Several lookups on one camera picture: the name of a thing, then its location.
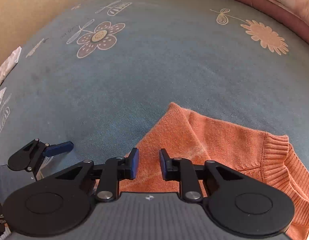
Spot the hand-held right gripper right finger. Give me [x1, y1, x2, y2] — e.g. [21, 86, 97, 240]
[160, 148, 244, 202]

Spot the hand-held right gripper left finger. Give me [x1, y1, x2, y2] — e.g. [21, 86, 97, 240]
[56, 147, 140, 202]

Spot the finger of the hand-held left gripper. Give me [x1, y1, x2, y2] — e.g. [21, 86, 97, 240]
[22, 138, 74, 158]

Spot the orange knit sweater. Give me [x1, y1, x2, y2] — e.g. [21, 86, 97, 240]
[119, 102, 309, 240]

